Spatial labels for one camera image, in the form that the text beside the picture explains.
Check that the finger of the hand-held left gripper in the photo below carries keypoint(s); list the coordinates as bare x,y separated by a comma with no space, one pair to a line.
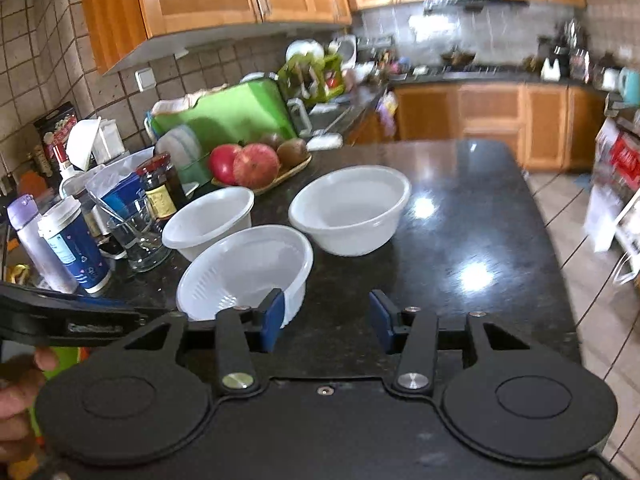
40,327
60,296

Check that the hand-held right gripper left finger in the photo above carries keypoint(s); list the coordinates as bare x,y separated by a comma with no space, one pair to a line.
275,317

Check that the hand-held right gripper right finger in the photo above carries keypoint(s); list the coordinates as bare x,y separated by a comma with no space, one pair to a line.
380,317

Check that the white plastic bowl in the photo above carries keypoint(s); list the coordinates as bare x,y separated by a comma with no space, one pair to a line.
210,220
350,210
240,270

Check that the person's left hand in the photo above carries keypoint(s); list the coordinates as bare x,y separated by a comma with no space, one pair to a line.
17,400

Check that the blue paper cup white lid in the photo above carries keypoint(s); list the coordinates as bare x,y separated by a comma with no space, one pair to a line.
75,255

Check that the purple-lid drinking bottle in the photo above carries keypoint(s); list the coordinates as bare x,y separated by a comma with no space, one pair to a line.
35,245

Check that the clear glass cup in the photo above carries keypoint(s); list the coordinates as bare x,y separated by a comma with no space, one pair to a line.
140,250

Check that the metal spoon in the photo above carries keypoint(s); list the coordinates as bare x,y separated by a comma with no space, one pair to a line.
107,210

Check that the blue carton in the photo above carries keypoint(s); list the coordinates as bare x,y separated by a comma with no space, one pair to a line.
125,197

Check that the red-capped white bottle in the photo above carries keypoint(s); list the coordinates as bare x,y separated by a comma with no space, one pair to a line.
62,165

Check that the yellow fruit tray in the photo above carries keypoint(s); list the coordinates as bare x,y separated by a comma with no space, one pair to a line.
280,178

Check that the dark sauce jar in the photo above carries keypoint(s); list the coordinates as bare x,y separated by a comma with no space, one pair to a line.
160,195

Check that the white plastic tub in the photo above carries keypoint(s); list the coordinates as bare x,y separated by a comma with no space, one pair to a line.
122,167

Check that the red apple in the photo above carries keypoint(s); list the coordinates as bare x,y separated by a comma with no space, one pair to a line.
256,165
222,162

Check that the white paper filter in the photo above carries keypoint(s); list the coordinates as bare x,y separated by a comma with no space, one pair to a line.
82,142

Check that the brown kiwi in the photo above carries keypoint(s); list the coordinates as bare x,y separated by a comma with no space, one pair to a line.
270,140
292,152

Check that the dark printed snack bag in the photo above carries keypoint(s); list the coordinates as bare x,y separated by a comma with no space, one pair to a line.
55,130

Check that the green cutting board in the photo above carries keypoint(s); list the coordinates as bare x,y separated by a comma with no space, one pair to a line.
230,110

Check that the wooden base cabinets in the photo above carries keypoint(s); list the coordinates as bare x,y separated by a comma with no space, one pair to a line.
490,125

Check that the green dish rack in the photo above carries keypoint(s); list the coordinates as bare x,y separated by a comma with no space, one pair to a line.
310,77

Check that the white paper bag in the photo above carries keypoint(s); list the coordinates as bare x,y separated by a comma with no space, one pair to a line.
602,210

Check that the white rice cooker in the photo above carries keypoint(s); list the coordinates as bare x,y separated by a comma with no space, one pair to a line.
346,52

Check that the gas stove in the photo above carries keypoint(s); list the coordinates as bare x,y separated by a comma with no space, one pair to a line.
480,68

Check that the white plate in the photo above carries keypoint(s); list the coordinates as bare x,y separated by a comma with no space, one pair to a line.
302,50

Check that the dark wok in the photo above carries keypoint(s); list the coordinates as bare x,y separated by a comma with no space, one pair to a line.
457,56

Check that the red shopping bag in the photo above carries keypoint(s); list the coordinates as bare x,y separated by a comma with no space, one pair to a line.
627,157

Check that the white utensil stand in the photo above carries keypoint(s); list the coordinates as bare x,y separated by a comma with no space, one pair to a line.
550,69

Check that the black coffee machine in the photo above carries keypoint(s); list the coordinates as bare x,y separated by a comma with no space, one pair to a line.
560,55

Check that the clear jar appliance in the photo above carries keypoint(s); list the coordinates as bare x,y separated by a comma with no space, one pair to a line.
580,62

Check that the black range hood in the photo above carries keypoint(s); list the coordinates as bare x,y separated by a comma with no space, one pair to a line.
475,5

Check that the teal electric kettle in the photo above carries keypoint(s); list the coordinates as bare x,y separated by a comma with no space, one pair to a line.
630,87

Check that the white wall socket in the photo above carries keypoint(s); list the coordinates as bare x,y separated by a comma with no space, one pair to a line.
145,79

